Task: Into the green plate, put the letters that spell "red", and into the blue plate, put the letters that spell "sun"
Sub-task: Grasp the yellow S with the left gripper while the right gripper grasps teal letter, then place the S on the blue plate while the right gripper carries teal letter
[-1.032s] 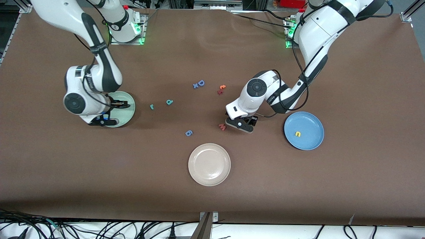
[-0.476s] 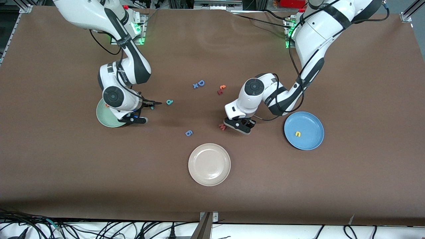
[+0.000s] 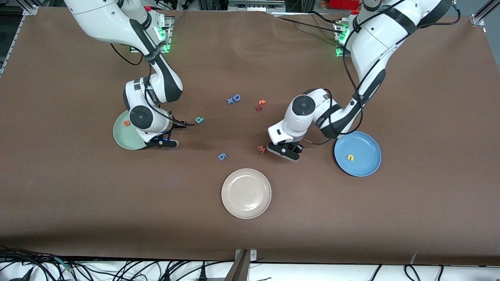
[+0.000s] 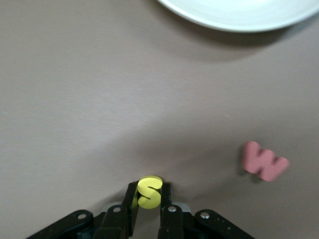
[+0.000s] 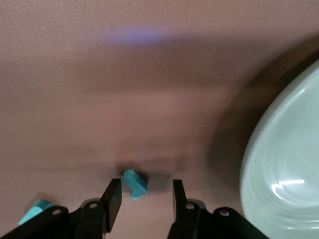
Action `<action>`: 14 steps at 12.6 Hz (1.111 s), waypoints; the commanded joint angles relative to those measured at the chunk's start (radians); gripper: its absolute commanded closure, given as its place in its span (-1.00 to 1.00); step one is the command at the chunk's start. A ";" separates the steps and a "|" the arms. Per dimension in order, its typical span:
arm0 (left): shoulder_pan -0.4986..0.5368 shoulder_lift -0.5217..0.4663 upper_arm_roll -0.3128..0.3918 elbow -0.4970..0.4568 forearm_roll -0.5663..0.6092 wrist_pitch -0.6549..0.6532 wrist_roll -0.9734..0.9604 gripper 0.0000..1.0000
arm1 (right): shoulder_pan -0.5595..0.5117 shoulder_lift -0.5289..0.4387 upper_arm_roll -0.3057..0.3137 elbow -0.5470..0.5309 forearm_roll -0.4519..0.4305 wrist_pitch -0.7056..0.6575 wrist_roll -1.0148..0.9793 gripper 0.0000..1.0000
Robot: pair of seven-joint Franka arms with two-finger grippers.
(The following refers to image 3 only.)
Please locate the beige round plate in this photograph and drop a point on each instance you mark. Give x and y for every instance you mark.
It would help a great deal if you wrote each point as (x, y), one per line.
(246, 193)

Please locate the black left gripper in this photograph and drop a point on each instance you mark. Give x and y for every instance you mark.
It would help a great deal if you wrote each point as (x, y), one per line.
(297, 150)

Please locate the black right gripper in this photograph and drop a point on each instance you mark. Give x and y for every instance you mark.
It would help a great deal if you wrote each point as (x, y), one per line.
(179, 124)

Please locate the pale green round plate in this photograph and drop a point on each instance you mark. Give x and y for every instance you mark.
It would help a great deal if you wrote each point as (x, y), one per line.
(125, 136)

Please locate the black power plug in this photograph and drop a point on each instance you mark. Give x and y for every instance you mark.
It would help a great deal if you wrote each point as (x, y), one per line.
(202, 273)

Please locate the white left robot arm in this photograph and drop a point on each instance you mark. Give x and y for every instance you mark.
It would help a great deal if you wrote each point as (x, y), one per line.
(375, 39)

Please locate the blue foam letter g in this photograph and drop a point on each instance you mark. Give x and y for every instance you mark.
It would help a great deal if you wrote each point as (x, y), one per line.
(221, 157)

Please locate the blue foam letter D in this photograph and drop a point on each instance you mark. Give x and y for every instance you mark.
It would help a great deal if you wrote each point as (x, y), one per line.
(234, 97)

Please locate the blue round plate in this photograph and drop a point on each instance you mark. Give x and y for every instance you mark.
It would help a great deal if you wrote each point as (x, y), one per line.
(363, 156)

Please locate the pink foam letter w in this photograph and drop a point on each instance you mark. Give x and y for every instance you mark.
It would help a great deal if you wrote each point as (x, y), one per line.
(261, 149)

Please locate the grey power strip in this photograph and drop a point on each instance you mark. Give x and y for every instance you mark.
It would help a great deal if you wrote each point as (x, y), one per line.
(256, 4)

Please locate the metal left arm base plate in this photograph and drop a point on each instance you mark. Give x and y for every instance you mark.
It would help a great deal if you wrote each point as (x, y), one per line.
(340, 55)

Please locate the grey metal table bracket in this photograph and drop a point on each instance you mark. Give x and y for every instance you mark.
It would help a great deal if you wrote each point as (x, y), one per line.
(242, 269)

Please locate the aluminium frame rail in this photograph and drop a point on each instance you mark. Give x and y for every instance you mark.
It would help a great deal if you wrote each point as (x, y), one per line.
(30, 10)
(478, 18)

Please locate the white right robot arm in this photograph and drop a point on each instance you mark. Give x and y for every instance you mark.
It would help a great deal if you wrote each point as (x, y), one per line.
(101, 19)

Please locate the white paper tag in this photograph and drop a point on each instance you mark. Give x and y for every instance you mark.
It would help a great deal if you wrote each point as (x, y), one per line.
(413, 257)

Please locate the red box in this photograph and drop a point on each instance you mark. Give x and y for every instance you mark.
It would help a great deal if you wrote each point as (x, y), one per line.
(343, 4)

